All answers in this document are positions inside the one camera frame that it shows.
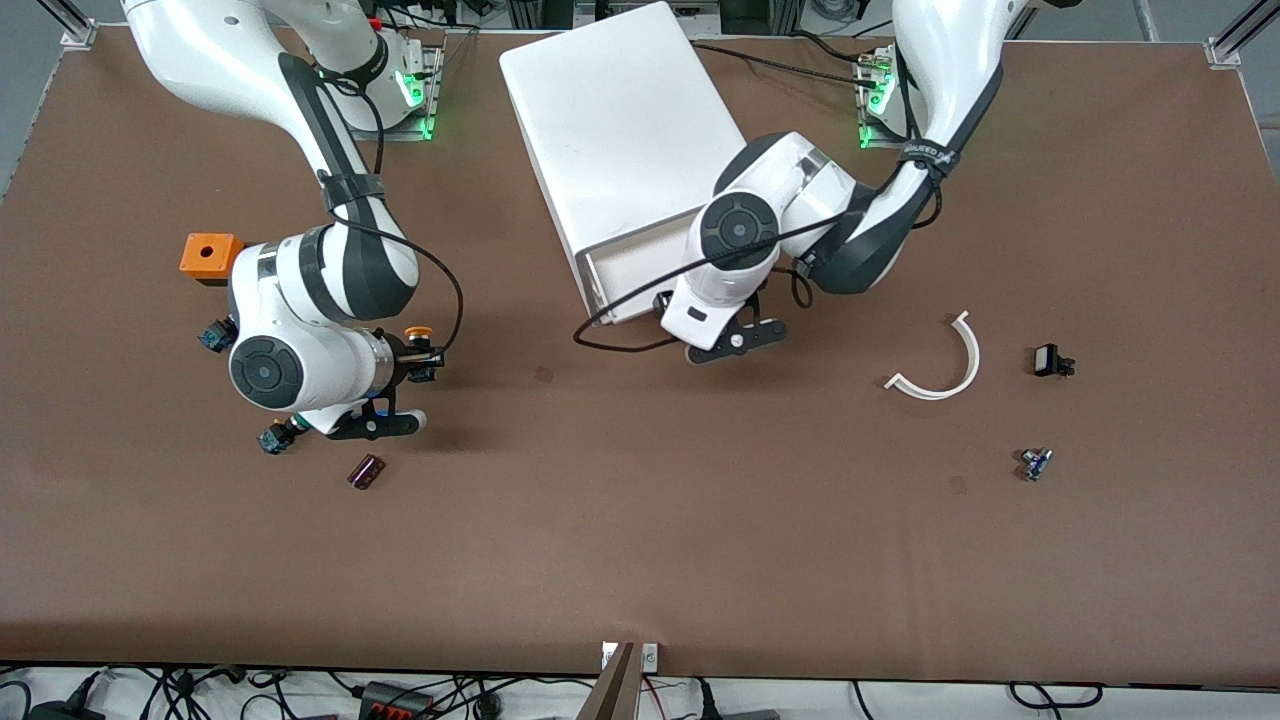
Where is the orange push button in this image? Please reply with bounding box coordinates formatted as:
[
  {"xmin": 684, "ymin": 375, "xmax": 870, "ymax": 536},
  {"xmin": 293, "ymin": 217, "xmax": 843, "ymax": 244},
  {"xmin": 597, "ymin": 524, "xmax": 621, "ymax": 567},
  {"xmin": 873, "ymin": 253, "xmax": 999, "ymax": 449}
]
[{"xmin": 403, "ymin": 324, "xmax": 446, "ymax": 387}]

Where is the white plastic drawer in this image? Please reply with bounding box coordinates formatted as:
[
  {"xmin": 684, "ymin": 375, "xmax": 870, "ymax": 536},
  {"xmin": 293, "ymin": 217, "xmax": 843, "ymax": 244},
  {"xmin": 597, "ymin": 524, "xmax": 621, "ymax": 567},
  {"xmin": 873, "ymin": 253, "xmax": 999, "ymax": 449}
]
[{"xmin": 583, "ymin": 210, "xmax": 703, "ymax": 327}]

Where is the green push button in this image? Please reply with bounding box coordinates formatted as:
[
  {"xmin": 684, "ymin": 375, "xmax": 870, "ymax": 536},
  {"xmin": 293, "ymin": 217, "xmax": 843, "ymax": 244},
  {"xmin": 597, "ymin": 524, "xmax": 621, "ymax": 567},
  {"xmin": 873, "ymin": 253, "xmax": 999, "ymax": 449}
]
[{"xmin": 257, "ymin": 415, "xmax": 302, "ymax": 456}]

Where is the white drawer cabinet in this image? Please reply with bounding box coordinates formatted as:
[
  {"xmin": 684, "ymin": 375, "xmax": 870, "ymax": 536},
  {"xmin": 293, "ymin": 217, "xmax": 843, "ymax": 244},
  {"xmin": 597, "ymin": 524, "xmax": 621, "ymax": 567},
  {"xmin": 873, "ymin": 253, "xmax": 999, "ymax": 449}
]
[{"xmin": 498, "ymin": 2, "xmax": 749, "ymax": 327}]

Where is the orange box with hole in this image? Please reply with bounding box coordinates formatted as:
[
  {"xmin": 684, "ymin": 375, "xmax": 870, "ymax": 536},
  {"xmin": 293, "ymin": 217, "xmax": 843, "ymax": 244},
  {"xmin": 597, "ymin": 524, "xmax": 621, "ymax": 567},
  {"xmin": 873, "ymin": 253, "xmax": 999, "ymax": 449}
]
[{"xmin": 180, "ymin": 233, "xmax": 246, "ymax": 288}]

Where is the white curved plastic arc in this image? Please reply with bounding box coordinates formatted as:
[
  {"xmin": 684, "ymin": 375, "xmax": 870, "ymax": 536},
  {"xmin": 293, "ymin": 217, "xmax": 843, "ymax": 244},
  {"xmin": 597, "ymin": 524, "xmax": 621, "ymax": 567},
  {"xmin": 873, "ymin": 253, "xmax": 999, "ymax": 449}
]
[{"xmin": 884, "ymin": 310, "xmax": 982, "ymax": 402}]

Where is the dark power strip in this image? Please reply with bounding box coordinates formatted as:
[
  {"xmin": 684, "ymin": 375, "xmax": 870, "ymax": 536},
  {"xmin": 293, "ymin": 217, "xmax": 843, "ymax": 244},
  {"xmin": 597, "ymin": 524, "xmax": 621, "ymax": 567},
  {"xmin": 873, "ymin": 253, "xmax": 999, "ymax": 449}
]
[{"xmin": 358, "ymin": 680, "xmax": 438, "ymax": 720}]

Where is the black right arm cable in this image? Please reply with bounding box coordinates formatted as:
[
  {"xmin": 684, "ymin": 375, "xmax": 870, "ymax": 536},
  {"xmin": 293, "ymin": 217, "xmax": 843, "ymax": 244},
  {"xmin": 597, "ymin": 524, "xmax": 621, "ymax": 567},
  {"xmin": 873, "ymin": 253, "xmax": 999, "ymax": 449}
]
[{"xmin": 318, "ymin": 70, "xmax": 466, "ymax": 353}]

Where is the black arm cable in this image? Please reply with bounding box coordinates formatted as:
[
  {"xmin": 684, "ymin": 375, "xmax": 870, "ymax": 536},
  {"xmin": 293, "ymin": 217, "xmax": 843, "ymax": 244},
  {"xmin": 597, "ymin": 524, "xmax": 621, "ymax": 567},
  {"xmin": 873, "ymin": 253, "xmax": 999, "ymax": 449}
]
[
  {"xmin": 573, "ymin": 40, "xmax": 946, "ymax": 353},
  {"xmin": 318, "ymin": 70, "xmax": 466, "ymax": 353}
]

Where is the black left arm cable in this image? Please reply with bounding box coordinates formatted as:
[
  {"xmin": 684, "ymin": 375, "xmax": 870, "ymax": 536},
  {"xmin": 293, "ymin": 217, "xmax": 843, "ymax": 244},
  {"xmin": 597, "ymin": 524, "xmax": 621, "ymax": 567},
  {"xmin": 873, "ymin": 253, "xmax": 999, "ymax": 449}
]
[{"xmin": 573, "ymin": 40, "xmax": 946, "ymax": 353}]

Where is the thin black cable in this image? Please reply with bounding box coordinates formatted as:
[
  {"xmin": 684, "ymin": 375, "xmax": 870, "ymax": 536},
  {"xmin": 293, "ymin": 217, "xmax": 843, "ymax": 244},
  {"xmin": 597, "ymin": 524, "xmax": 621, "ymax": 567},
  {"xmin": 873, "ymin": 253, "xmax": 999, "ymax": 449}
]
[{"xmin": 690, "ymin": 40, "xmax": 883, "ymax": 87}]

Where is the aluminium frame post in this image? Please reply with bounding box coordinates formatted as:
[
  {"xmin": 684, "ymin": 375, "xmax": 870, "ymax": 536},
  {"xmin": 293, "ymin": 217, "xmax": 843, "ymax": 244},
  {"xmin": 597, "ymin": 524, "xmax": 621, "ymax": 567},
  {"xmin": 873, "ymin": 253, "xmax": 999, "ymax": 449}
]
[
  {"xmin": 1205, "ymin": 0, "xmax": 1280, "ymax": 67},
  {"xmin": 38, "ymin": 0, "xmax": 98, "ymax": 49}
]

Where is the black cable loop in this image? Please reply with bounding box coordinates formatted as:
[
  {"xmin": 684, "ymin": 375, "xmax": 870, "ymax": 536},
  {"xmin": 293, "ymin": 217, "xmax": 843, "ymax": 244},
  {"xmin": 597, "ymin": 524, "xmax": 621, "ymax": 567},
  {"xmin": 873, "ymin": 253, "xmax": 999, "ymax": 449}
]
[{"xmin": 1008, "ymin": 682, "xmax": 1106, "ymax": 711}]

